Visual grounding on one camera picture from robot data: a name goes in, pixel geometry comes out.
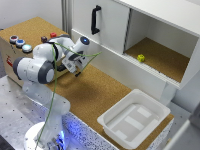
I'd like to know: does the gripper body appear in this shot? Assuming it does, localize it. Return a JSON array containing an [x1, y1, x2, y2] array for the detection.
[[61, 54, 88, 78]]

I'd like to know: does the wooden drawer box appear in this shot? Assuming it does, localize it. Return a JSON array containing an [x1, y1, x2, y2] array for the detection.
[[0, 16, 73, 88]]

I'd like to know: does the white cabinet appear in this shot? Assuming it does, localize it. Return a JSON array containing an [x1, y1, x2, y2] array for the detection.
[[70, 0, 200, 107]]

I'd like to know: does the pink block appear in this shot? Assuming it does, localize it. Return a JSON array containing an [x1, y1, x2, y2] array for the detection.
[[49, 32, 58, 39]]

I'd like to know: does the purple block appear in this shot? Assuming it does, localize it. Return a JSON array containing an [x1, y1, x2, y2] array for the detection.
[[40, 35, 49, 44]]

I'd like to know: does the green button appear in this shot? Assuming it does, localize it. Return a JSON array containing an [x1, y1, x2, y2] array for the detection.
[[21, 43, 34, 54]]

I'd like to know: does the blue button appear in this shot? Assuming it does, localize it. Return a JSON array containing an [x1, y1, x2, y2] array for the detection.
[[15, 38, 26, 49]]

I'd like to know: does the white sliding door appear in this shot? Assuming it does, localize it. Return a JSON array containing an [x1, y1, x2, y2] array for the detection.
[[72, 0, 131, 55]]

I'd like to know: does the red button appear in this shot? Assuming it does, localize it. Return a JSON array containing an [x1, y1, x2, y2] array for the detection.
[[9, 34, 20, 45]]

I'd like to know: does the yellow block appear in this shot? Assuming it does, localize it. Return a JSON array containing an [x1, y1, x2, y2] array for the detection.
[[136, 54, 146, 63]]

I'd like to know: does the white plastic box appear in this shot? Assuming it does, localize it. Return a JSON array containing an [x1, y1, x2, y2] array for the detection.
[[96, 88, 172, 150]]

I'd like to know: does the black drawer handle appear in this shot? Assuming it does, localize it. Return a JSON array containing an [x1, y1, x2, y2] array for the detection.
[[55, 64, 68, 72]]

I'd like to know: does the green cable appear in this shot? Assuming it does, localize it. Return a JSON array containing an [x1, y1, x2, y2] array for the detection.
[[33, 41, 103, 150]]

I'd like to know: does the black door handle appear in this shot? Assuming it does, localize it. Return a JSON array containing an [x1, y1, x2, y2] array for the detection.
[[90, 4, 102, 36]]

